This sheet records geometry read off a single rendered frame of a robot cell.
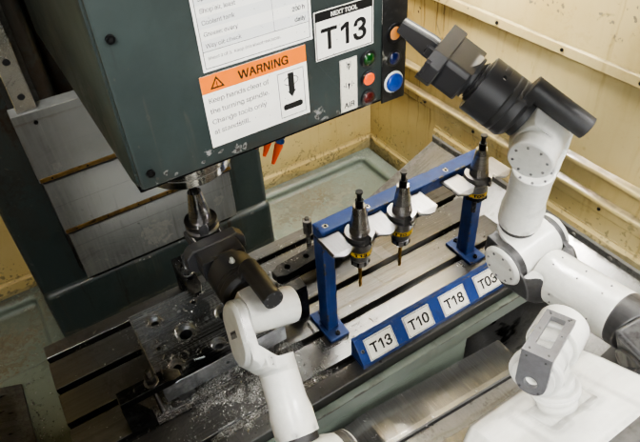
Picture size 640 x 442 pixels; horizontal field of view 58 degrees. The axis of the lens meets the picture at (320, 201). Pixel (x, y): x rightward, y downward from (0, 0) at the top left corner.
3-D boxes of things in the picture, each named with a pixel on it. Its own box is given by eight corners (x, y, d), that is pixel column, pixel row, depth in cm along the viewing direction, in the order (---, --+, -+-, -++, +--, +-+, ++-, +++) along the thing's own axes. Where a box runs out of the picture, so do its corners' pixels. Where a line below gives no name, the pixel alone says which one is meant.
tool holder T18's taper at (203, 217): (210, 208, 113) (203, 181, 109) (213, 222, 110) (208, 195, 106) (187, 213, 112) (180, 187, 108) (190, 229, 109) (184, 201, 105)
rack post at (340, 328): (350, 333, 139) (347, 244, 120) (330, 344, 137) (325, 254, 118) (327, 307, 146) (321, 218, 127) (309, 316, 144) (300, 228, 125)
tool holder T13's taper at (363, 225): (362, 220, 121) (362, 195, 117) (374, 231, 118) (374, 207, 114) (344, 229, 120) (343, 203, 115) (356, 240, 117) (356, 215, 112)
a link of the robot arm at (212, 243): (237, 213, 111) (268, 249, 103) (245, 250, 117) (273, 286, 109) (175, 240, 106) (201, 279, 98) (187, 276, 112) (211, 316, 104)
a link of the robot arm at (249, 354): (264, 293, 103) (287, 369, 100) (217, 306, 98) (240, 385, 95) (279, 285, 98) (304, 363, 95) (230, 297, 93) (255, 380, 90)
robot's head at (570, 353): (594, 365, 76) (587, 308, 73) (570, 416, 69) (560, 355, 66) (544, 355, 80) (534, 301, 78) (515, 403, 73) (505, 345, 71)
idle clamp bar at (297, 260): (359, 250, 161) (359, 233, 157) (282, 296, 149) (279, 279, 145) (348, 241, 164) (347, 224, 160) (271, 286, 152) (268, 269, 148)
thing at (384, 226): (401, 230, 121) (401, 227, 120) (381, 240, 119) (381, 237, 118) (381, 212, 126) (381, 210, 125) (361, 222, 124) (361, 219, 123)
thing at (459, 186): (479, 190, 129) (479, 188, 129) (461, 200, 127) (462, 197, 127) (457, 175, 134) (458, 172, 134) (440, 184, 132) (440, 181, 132)
